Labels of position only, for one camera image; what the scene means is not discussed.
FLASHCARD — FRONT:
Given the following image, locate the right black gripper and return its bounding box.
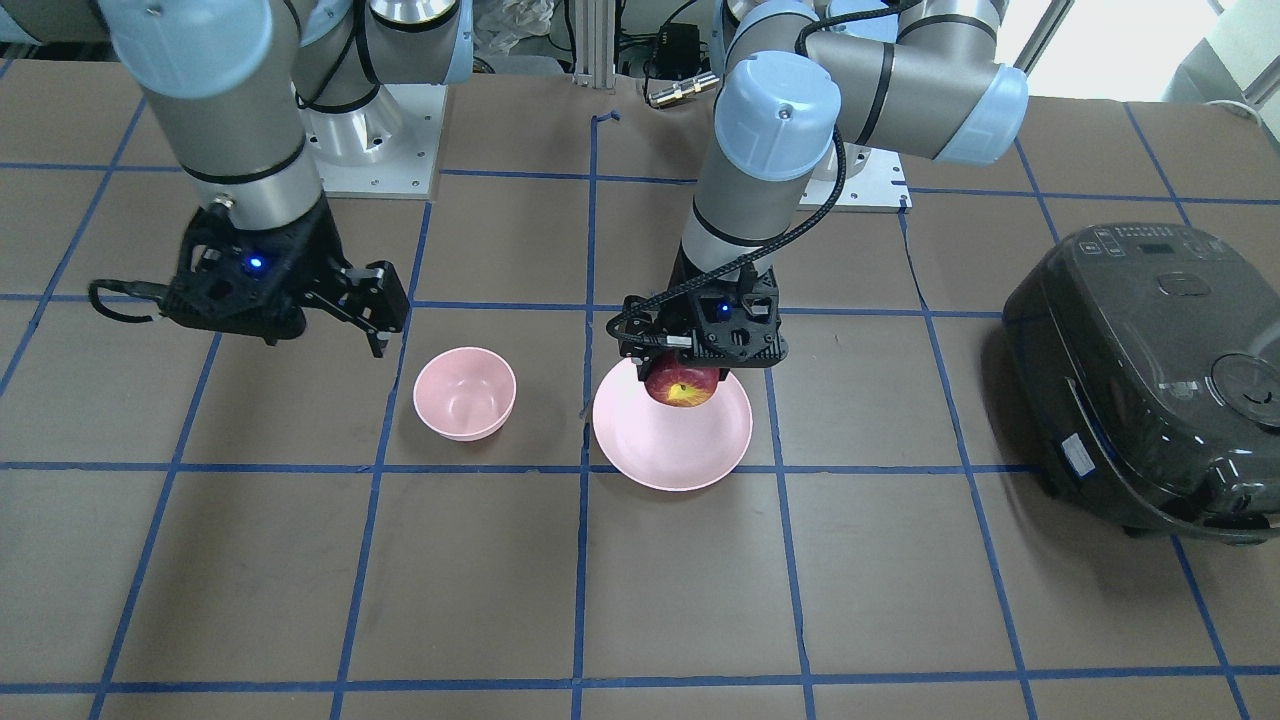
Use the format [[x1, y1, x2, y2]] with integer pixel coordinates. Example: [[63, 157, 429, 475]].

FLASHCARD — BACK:
[[160, 199, 410, 357]]

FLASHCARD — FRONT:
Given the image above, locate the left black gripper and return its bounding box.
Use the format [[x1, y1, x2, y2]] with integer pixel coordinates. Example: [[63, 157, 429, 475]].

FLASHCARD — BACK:
[[618, 264, 788, 372]]

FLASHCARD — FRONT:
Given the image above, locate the red apple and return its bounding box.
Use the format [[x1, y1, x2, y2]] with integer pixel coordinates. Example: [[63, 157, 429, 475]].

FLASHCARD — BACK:
[[643, 363, 721, 407]]

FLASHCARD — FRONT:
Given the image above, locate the pink bowl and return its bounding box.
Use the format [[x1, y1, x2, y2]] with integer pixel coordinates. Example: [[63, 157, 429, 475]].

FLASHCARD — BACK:
[[411, 346, 518, 442]]

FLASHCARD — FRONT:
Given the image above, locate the pink plate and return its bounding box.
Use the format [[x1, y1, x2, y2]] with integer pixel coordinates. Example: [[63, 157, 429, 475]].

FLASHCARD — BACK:
[[591, 360, 754, 492]]

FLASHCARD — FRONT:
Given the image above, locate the dark grey rice cooker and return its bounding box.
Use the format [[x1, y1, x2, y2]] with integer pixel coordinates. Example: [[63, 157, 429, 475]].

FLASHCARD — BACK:
[[1002, 222, 1279, 544]]

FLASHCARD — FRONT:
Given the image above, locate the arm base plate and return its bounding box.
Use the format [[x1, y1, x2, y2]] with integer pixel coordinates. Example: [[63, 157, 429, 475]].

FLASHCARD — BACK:
[[300, 85, 448, 200], [797, 143, 913, 213]]

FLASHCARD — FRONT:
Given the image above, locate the aluminium frame post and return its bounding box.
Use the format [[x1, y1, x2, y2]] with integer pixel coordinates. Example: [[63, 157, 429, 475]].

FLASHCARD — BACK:
[[571, 0, 618, 94]]

